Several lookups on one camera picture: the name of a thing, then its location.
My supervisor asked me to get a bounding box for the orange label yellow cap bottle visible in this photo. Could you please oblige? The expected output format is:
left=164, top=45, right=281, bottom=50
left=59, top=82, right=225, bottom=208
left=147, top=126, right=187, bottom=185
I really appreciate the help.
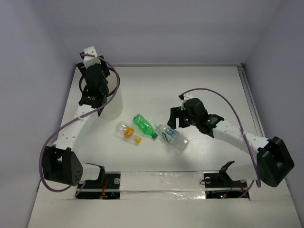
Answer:
left=116, top=121, right=142, bottom=144

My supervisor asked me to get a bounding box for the white bin with black rim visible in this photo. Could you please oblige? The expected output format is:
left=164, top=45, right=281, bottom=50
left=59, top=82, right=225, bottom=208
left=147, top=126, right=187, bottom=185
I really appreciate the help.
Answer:
left=78, top=68, right=124, bottom=120

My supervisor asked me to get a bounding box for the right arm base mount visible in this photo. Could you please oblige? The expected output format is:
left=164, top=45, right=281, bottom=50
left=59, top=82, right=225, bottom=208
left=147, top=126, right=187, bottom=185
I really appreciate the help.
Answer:
left=199, top=161, right=249, bottom=200

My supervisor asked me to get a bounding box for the aluminium rail at table edge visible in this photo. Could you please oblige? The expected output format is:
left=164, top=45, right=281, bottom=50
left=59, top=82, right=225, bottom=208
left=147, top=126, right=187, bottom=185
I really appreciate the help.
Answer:
left=237, top=64, right=265, bottom=137

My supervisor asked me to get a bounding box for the green plastic bottle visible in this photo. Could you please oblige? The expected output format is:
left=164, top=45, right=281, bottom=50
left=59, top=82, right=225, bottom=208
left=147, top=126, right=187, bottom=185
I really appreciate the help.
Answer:
left=133, top=114, right=158, bottom=139

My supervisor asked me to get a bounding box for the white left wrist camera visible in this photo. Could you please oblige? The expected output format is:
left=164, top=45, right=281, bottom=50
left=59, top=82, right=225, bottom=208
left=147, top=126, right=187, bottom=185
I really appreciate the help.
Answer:
left=80, top=46, right=101, bottom=69

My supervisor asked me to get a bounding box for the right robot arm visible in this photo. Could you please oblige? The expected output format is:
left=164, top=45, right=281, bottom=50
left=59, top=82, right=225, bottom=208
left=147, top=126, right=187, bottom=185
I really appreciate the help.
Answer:
left=168, top=98, right=295, bottom=187

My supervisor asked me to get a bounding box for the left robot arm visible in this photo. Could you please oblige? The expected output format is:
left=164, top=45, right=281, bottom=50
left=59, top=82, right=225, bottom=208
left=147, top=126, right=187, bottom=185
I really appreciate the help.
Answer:
left=38, top=52, right=120, bottom=192

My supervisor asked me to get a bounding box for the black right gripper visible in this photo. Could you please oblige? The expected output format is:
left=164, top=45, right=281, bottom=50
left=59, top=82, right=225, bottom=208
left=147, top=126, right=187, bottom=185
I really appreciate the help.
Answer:
left=167, top=106, right=199, bottom=129

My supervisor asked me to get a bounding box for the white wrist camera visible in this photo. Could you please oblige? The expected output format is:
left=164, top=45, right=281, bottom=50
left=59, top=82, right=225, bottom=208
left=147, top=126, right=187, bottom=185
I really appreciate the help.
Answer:
left=179, top=93, right=193, bottom=110
left=80, top=46, right=101, bottom=69

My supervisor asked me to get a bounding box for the green white label bottle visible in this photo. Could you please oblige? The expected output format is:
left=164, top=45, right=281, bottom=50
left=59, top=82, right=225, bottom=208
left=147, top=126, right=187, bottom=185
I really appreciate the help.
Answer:
left=155, top=124, right=190, bottom=152

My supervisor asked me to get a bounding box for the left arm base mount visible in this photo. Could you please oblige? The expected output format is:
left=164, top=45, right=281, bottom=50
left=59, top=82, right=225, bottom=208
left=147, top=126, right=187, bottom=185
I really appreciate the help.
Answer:
left=75, top=163, right=121, bottom=200

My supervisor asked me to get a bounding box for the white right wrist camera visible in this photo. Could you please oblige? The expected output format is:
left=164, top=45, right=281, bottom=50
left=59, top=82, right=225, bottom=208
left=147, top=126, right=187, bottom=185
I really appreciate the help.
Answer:
left=179, top=93, right=193, bottom=110

